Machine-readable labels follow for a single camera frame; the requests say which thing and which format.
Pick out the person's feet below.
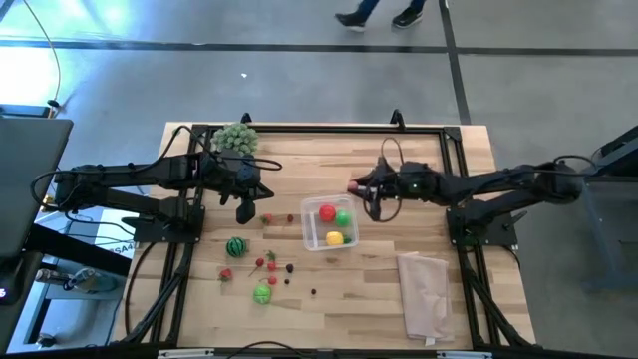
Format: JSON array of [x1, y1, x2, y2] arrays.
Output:
[[334, 0, 428, 33]]

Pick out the small toy watermelon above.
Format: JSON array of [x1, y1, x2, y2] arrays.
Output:
[[225, 236, 249, 259]]

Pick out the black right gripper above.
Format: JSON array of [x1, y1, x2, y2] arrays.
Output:
[[351, 164, 443, 203]]

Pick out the black aluminium table frame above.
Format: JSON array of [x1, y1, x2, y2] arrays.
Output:
[[112, 122, 537, 350]]

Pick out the metal water bottle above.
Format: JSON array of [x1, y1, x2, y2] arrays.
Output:
[[62, 266, 119, 295]]

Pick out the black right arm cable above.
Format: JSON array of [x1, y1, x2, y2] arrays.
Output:
[[365, 136, 406, 224]]

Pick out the white label sheet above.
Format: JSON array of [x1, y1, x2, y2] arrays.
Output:
[[97, 208, 144, 260]]

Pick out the clear plastic tupperware container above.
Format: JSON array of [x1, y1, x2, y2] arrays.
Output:
[[300, 193, 361, 252]]

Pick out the dark blue-grey cart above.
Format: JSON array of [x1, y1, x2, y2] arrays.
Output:
[[580, 124, 638, 295]]

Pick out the beige folded cloth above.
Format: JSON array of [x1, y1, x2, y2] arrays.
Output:
[[396, 251, 456, 348]]

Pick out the black table camera cable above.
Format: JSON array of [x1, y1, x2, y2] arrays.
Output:
[[224, 340, 313, 359]]

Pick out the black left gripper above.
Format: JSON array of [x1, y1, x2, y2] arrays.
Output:
[[213, 149, 276, 199]]

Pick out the yellow hanging cable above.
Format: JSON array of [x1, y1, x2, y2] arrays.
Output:
[[22, 0, 62, 104]]

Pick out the silver light bar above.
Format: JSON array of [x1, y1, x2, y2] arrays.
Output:
[[158, 348, 216, 359], [437, 350, 493, 359]]

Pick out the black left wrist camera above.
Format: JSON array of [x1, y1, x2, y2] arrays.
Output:
[[235, 196, 257, 226]]

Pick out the dark grey monitor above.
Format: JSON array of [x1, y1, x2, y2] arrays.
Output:
[[0, 114, 75, 260]]

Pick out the light green toy cabbage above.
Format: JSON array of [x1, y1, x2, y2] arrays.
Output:
[[252, 283, 273, 306]]

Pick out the yellow toy bell pepper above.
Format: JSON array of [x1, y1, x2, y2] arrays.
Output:
[[325, 230, 353, 247]]

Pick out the green plant in white pot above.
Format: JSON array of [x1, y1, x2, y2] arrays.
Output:
[[210, 122, 260, 157]]

